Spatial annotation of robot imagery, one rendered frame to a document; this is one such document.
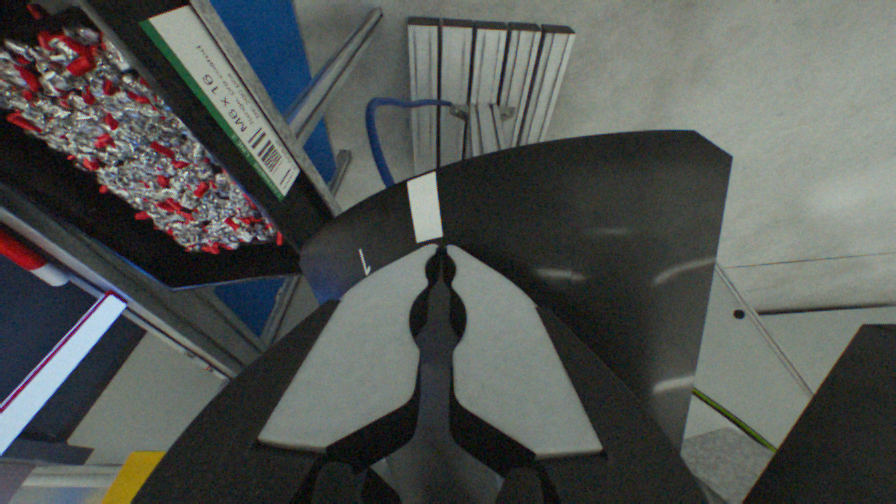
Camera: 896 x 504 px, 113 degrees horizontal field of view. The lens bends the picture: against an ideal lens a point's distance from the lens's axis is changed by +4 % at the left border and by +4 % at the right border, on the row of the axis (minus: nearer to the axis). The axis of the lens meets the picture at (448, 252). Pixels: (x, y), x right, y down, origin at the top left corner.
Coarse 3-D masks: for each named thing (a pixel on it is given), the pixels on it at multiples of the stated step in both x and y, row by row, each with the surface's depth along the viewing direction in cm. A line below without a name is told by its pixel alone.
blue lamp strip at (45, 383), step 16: (112, 304) 33; (96, 320) 32; (112, 320) 33; (80, 336) 30; (96, 336) 32; (64, 352) 29; (80, 352) 30; (48, 368) 28; (64, 368) 29; (32, 384) 27; (48, 384) 28; (16, 400) 26; (32, 400) 27; (0, 416) 25; (16, 416) 26; (32, 416) 27; (0, 432) 25; (16, 432) 26; (0, 448) 25
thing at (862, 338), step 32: (864, 352) 20; (832, 384) 20; (864, 384) 19; (800, 416) 20; (832, 416) 19; (864, 416) 18; (800, 448) 19; (832, 448) 18; (864, 448) 18; (768, 480) 19; (800, 480) 18; (832, 480) 18; (864, 480) 17
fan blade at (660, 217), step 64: (384, 192) 16; (448, 192) 14; (512, 192) 13; (576, 192) 11; (640, 192) 11; (704, 192) 10; (320, 256) 19; (384, 256) 16; (512, 256) 12; (576, 256) 11; (640, 256) 10; (704, 256) 10; (448, 320) 14; (576, 320) 11; (640, 320) 10; (704, 320) 9; (448, 384) 14; (640, 384) 10; (448, 448) 14
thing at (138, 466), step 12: (132, 456) 42; (144, 456) 42; (156, 456) 42; (132, 468) 41; (144, 468) 41; (120, 480) 40; (132, 480) 40; (144, 480) 40; (108, 492) 39; (120, 492) 39; (132, 492) 39
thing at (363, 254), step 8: (360, 240) 17; (368, 240) 17; (352, 248) 18; (360, 248) 17; (368, 248) 17; (352, 256) 18; (360, 256) 17; (368, 256) 17; (360, 264) 17; (368, 264) 17; (376, 264) 17; (360, 272) 17; (368, 272) 17; (360, 280) 17
